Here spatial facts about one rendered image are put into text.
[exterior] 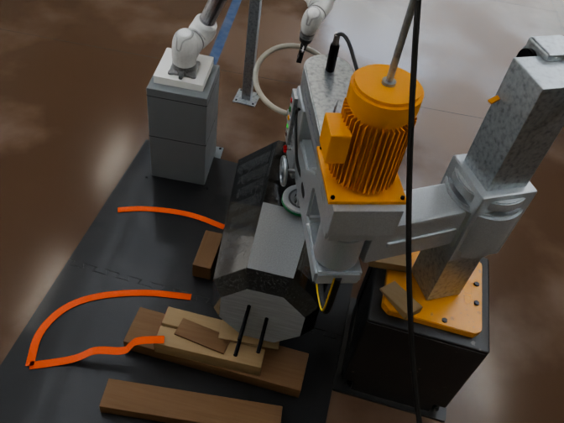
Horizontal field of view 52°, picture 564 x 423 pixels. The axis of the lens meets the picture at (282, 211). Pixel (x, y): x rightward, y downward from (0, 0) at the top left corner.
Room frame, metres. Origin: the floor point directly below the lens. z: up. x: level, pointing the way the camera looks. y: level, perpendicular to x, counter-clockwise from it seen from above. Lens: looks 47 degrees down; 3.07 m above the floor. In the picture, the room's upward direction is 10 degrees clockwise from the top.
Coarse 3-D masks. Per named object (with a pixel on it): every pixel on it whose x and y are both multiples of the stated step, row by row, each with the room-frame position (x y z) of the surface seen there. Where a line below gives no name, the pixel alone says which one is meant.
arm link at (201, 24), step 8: (208, 0) 3.28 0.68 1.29; (216, 0) 3.23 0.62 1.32; (224, 0) 3.25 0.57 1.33; (208, 8) 3.25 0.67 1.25; (216, 8) 3.24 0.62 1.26; (200, 16) 3.31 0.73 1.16; (208, 16) 3.25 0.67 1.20; (216, 16) 3.27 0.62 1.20; (192, 24) 3.28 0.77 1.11; (200, 24) 3.26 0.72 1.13; (208, 24) 3.26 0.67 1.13; (216, 24) 3.32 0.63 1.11; (200, 32) 3.24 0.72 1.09; (208, 32) 3.25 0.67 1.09; (216, 32) 3.38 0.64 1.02; (208, 40) 3.27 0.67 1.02
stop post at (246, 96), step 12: (252, 0) 4.06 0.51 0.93; (252, 12) 4.06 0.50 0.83; (252, 24) 4.06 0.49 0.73; (252, 36) 4.06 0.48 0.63; (252, 48) 4.06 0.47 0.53; (252, 60) 4.06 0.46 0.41; (252, 72) 4.06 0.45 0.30; (252, 84) 4.08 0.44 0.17; (240, 96) 4.10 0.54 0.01; (252, 96) 4.12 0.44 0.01
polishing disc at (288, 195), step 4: (288, 188) 2.22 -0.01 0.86; (292, 188) 2.23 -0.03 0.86; (284, 192) 2.18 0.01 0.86; (288, 192) 2.19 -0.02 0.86; (292, 192) 2.20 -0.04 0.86; (296, 192) 2.20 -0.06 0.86; (284, 196) 2.15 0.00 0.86; (288, 196) 2.16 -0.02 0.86; (292, 196) 2.16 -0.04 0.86; (284, 200) 2.13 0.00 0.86; (288, 200) 2.13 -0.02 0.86; (292, 200) 2.14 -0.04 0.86; (288, 204) 2.10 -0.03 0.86; (292, 204) 2.11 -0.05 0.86; (288, 208) 2.08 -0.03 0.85; (292, 208) 2.08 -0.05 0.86; (296, 208) 2.08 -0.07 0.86; (296, 212) 2.06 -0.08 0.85
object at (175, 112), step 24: (216, 72) 3.25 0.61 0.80; (168, 96) 2.95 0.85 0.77; (192, 96) 2.95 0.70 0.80; (216, 96) 3.25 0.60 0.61; (168, 120) 2.95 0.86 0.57; (192, 120) 2.95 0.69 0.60; (216, 120) 3.29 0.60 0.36; (168, 144) 2.95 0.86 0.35; (192, 144) 2.95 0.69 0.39; (168, 168) 2.95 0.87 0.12; (192, 168) 2.95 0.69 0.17
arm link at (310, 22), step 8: (312, 8) 2.91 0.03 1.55; (320, 8) 2.97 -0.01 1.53; (304, 16) 2.90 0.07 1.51; (312, 16) 2.87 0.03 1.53; (320, 16) 2.89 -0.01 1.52; (304, 24) 2.89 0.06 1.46; (312, 24) 2.87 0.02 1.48; (320, 24) 2.93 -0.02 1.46; (304, 32) 2.91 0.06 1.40; (312, 32) 2.90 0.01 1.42
